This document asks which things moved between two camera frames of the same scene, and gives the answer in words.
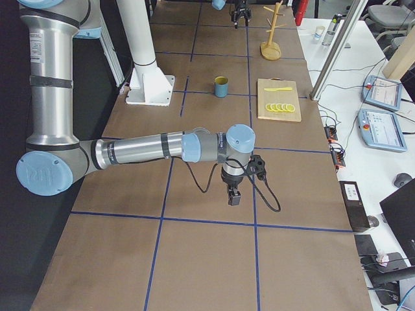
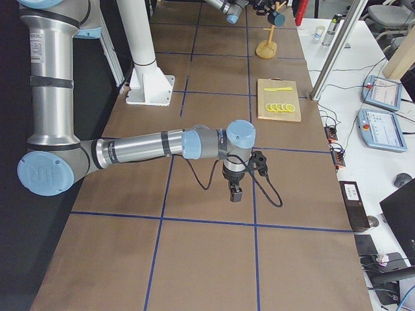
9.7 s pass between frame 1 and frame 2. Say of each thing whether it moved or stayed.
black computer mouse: stayed
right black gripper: moved
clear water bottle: stayed
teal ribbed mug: moved
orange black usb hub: stayed
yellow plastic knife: stayed
